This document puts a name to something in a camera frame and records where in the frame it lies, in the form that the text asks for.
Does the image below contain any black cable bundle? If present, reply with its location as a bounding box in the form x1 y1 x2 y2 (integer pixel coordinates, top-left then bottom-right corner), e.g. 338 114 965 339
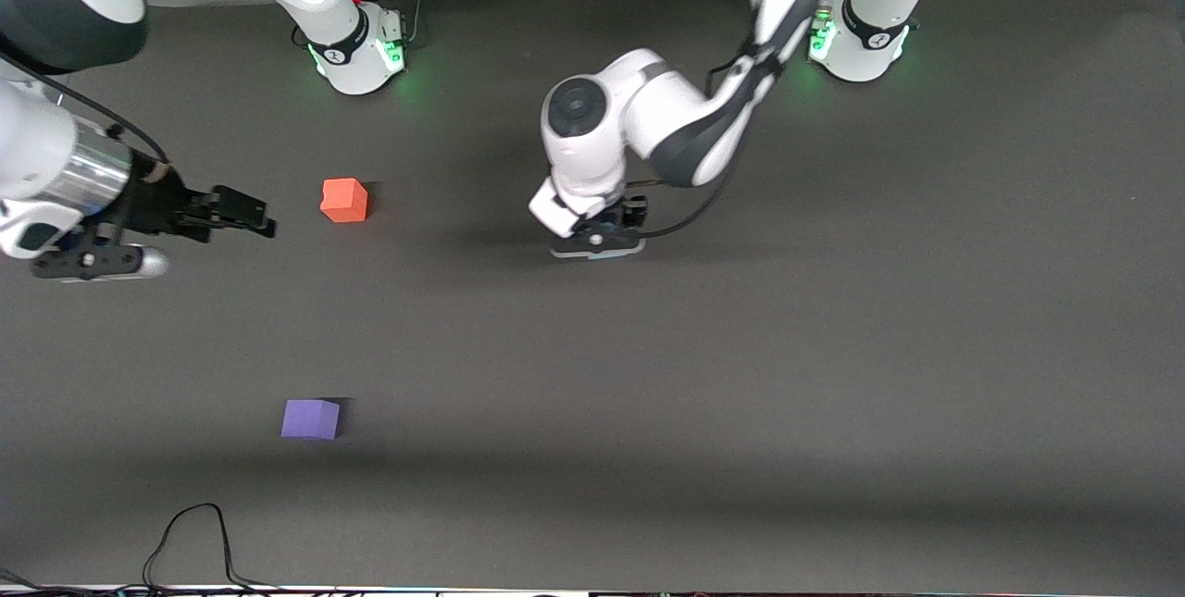
0 569 436 597

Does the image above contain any dark grey table mat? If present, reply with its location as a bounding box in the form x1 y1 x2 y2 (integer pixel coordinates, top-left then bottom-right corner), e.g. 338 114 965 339
0 0 1185 593

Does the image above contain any orange foam block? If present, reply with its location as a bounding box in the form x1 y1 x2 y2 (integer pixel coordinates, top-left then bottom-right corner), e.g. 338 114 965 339
320 178 368 224

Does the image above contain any purple foam block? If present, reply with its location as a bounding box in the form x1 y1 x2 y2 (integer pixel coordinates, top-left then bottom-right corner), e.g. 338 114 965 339
281 399 341 441

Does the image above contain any black looped cable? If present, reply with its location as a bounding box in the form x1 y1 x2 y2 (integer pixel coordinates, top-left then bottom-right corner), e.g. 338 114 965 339
143 503 279 593

